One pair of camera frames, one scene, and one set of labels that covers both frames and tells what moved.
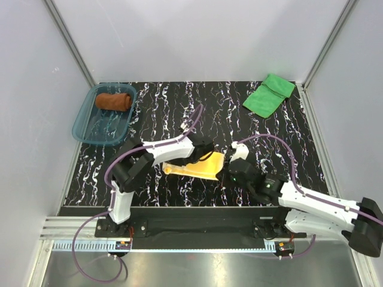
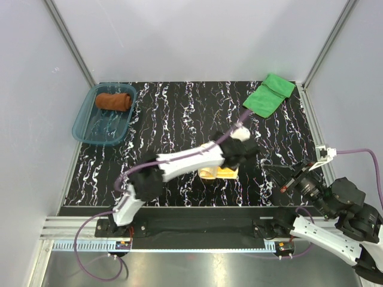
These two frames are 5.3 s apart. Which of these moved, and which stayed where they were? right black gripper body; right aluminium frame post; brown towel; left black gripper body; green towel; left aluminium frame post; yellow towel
Moved: right black gripper body; left black gripper body; yellow towel
Stayed: left aluminium frame post; brown towel; green towel; right aluminium frame post
